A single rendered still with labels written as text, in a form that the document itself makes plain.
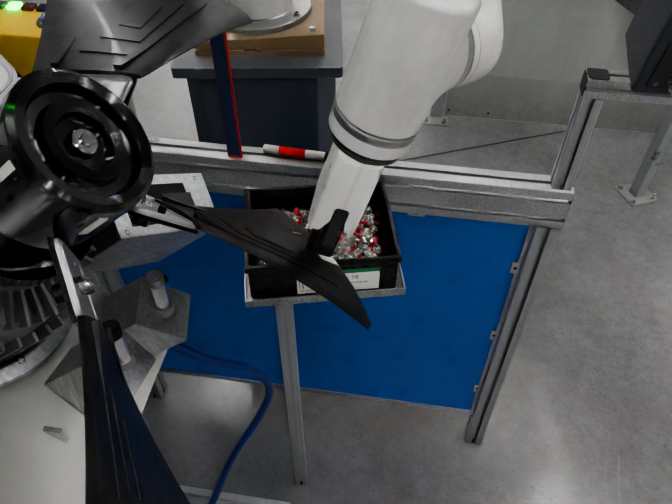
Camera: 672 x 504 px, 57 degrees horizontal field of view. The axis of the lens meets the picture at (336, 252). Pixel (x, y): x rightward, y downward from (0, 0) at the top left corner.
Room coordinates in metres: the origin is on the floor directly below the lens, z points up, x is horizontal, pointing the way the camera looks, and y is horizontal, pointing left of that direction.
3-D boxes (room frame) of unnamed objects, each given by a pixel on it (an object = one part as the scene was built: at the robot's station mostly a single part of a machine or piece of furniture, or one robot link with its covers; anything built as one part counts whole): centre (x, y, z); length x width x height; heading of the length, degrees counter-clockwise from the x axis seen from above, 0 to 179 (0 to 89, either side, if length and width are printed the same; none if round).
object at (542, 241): (0.75, -0.36, 0.39); 0.04 x 0.04 x 0.78; 81
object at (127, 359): (0.35, 0.22, 0.99); 0.02 x 0.02 x 0.06
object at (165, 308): (0.44, 0.20, 0.96); 0.02 x 0.02 x 0.06
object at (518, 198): (0.82, 0.07, 0.82); 0.90 x 0.04 x 0.08; 81
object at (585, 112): (0.75, -0.36, 0.96); 0.03 x 0.03 x 0.20; 81
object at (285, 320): (0.64, 0.09, 0.40); 0.03 x 0.03 x 0.80; 6
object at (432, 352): (0.82, 0.07, 0.45); 0.82 x 0.02 x 0.66; 81
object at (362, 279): (0.64, 0.02, 0.85); 0.22 x 0.17 x 0.07; 96
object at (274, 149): (0.82, 0.05, 0.87); 0.14 x 0.01 x 0.01; 78
